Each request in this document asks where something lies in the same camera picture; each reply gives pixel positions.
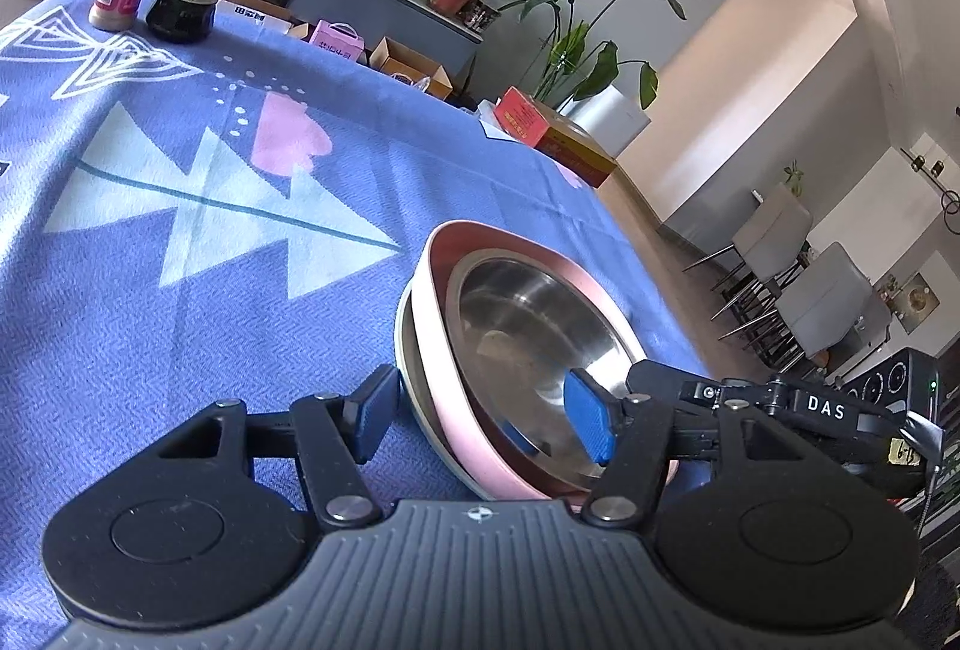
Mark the small potted plant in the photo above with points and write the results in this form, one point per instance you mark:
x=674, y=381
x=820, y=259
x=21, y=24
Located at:
x=793, y=176

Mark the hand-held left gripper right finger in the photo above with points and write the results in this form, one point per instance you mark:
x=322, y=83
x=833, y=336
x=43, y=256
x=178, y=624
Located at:
x=592, y=418

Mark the pink bowl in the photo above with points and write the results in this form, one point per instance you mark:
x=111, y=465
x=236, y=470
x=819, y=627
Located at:
x=480, y=462

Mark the red and yellow box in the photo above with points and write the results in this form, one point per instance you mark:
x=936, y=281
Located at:
x=525, y=118

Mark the green plate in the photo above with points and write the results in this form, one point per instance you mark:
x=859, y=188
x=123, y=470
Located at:
x=405, y=350

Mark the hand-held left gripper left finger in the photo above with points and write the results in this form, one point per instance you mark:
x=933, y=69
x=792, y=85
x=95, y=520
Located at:
x=371, y=414

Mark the large leafy floor plant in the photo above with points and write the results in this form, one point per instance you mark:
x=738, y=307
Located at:
x=577, y=50

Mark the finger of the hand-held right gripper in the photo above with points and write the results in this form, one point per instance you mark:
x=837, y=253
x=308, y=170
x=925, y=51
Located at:
x=701, y=391

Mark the blue patterned tablecloth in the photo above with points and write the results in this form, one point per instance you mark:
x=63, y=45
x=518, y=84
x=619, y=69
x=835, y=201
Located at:
x=187, y=320

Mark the open cardboard box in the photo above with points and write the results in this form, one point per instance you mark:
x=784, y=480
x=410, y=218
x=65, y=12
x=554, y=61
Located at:
x=397, y=62

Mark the black appliance with dials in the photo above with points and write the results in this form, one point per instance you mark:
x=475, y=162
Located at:
x=900, y=373

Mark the grey dining chair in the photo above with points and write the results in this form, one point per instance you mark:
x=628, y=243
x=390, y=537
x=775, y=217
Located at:
x=825, y=298
x=772, y=230

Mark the black patterned pot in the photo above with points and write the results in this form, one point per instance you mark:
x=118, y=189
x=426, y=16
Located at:
x=480, y=17

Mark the clear plastic bag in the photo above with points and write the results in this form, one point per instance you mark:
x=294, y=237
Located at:
x=491, y=114

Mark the printed cardboard box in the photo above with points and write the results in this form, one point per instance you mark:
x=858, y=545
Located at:
x=259, y=17

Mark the small pink box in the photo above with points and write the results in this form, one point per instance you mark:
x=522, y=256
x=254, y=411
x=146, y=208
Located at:
x=334, y=39

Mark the stainless steel bowl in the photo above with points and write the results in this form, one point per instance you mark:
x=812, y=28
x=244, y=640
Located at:
x=525, y=313

